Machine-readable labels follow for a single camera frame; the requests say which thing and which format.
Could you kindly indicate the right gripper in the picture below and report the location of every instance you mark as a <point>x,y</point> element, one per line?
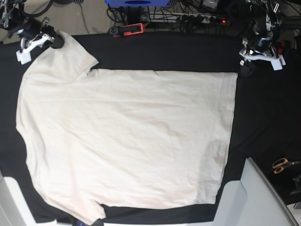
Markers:
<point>32,29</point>

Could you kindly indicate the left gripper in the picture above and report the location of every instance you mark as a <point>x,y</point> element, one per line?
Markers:
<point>256,45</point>

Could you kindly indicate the white T-shirt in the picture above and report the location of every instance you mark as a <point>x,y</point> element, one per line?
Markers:
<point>122,138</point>

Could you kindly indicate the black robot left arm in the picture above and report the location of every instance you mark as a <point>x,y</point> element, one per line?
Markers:
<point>269,18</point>

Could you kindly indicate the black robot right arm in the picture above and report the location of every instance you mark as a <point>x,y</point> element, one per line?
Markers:
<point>12,15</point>

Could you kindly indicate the red black clamp right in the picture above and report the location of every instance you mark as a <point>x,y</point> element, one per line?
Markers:
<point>281,46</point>

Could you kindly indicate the red black clamp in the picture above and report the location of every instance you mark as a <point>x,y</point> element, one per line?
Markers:
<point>281,46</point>
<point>127,30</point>

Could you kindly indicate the black table cloth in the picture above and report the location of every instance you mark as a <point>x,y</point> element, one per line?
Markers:
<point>267,121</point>

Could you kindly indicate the red black clamp top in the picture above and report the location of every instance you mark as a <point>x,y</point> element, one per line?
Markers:
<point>127,30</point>

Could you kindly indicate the blue box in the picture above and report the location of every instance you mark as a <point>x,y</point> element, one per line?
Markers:
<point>136,3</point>

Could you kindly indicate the white power strip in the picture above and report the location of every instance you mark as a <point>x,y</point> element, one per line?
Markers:
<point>173,18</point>

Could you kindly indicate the black device right edge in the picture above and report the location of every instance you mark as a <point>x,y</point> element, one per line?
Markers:
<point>297,182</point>

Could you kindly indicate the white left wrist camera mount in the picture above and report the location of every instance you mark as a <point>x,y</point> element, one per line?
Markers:
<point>277,61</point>

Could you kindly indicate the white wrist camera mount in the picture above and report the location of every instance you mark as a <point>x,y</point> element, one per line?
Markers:
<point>26,46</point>
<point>277,61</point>

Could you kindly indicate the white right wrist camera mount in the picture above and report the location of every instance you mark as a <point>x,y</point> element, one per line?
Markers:
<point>26,46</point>

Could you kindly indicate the orange handled scissors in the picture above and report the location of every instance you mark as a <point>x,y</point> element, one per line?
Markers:
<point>281,164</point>

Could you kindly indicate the white frame right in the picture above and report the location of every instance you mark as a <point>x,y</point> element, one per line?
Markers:
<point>252,201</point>

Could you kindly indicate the white frame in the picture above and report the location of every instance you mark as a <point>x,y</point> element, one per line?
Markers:
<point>14,210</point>
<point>252,201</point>

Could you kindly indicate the white frame left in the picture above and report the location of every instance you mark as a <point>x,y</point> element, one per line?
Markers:
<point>14,210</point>

